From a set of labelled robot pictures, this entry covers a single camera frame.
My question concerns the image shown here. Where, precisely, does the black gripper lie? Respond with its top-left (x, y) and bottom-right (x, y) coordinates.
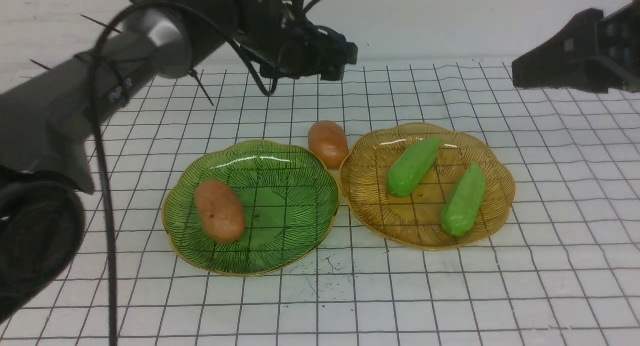
top-left (240, 1), bottom-right (359, 81)

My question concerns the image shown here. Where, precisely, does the second gripper black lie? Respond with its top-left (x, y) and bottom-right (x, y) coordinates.
top-left (511, 0), bottom-right (640, 93)

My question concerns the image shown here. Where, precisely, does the large brown potato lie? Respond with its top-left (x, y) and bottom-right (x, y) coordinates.
top-left (194, 179), bottom-right (246, 243)

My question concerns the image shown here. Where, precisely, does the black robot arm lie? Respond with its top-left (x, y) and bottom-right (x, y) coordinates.
top-left (1, 0), bottom-right (639, 344)

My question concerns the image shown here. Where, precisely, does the small brown potato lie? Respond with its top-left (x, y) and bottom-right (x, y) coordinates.
top-left (307, 120), bottom-right (350, 170)

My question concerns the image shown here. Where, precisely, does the green glass plate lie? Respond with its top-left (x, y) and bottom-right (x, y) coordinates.
top-left (162, 139), bottom-right (340, 277)

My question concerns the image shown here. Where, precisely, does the amber glass plate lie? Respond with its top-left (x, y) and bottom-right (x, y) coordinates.
top-left (339, 123), bottom-right (516, 250)

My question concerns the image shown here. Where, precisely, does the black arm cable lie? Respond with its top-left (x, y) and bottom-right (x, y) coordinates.
top-left (88, 0), bottom-right (351, 346)

